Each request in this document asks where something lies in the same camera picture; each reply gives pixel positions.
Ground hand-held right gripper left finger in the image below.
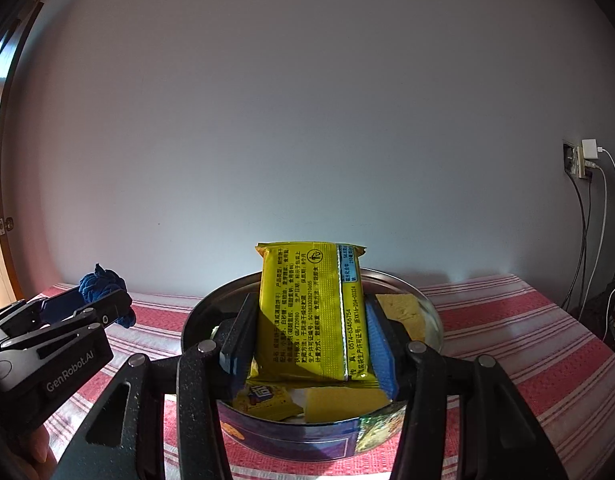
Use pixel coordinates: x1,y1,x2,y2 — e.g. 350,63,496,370
62,292,258,480

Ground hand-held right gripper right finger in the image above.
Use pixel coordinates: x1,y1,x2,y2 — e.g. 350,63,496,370
365,295,555,480

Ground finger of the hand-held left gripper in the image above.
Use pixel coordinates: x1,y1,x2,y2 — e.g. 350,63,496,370
0,288,134,356
0,287,88,334

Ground blue knotted cloth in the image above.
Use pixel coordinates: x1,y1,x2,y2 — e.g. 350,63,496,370
78,262,137,330

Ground large yellow sponge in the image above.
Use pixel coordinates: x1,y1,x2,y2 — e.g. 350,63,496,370
376,294,423,342

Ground small yellow snack packet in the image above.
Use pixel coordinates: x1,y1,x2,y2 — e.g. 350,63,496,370
235,382,294,419

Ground green and yellow scouring sponge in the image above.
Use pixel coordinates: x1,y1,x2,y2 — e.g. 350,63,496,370
306,385,389,424

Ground large yellow snack packet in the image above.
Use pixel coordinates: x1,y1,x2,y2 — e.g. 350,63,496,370
251,241,388,392

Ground round blue cookie tin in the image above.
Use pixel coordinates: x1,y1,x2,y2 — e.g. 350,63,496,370
180,267,444,461

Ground person's left hand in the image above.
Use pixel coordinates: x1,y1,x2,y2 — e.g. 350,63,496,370
30,422,56,466

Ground red striped tablecloth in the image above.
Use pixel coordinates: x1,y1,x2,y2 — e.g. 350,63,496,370
0,272,615,480

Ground wooden door frame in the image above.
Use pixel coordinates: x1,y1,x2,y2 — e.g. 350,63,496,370
0,0,44,302

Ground dark cable clutter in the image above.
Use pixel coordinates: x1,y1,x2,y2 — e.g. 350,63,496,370
580,260,615,357

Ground black cable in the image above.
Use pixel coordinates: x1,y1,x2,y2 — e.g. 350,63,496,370
567,170,589,312

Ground white charger cable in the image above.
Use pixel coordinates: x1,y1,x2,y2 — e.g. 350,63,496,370
582,146,615,322

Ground wall socket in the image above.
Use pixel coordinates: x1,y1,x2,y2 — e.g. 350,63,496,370
562,140,588,179

